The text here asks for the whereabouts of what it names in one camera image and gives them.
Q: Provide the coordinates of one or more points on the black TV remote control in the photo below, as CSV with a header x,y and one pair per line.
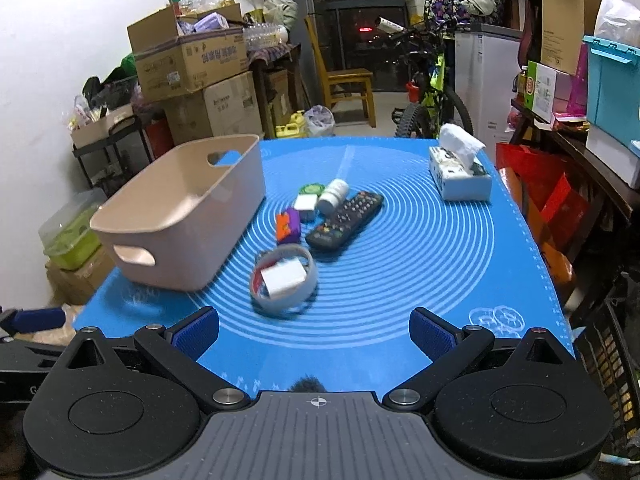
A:
x,y
334,232

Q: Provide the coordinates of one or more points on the black metal shelf rack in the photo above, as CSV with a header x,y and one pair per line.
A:
x,y
120,131

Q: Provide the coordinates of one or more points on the white pill bottle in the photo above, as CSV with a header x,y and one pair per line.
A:
x,y
332,196

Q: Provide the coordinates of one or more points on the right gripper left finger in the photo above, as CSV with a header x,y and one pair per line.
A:
x,y
174,351

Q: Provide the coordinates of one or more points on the white USB charger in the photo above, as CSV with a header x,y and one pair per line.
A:
x,y
305,205

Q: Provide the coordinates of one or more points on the wooden chair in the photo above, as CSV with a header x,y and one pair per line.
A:
x,y
353,84

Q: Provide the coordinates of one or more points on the brown taped cardboard box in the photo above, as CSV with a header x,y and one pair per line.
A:
x,y
77,287

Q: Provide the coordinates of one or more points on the blue silicone baking mat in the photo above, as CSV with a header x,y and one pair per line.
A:
x,y
470,263

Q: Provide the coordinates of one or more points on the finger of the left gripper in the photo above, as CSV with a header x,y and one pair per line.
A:
x,y
14,321

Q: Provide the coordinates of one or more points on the green black bicycle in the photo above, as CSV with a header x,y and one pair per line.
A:
x,y
421,48

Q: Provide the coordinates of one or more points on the green clear plastic container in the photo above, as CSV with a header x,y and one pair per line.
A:
x,y
66,236

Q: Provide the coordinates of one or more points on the beige plastic storage bin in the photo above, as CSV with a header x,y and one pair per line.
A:
x,y
175,224

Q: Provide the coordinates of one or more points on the orange purple plastic toy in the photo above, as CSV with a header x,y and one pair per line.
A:
x,y
288,226

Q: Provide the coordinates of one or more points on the large cardboard box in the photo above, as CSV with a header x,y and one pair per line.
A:
x,y
224,109

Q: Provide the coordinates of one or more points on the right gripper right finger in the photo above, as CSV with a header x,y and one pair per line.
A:
x,y
453,352

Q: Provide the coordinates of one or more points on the white tissue pack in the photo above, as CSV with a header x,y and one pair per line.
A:
x,y
458,173

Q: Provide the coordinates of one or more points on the white chest freezer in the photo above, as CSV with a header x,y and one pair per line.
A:
x,y
485,66

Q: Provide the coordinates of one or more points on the white plastic bag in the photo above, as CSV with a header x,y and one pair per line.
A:
x,y
319,121

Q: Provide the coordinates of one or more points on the teal plastic crate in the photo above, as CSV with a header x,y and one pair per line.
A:
x,y
613,88

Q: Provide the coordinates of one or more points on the clear tape roll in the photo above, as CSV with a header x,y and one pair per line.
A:
x,y
283,278

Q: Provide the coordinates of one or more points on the green round ointment tin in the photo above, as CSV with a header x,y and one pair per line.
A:
x,y
311,189

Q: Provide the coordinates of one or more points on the yellow oil jug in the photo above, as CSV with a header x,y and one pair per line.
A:
x,y
295,128

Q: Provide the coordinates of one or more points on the open cardboard box top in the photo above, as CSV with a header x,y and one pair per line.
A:
x,y
171,63

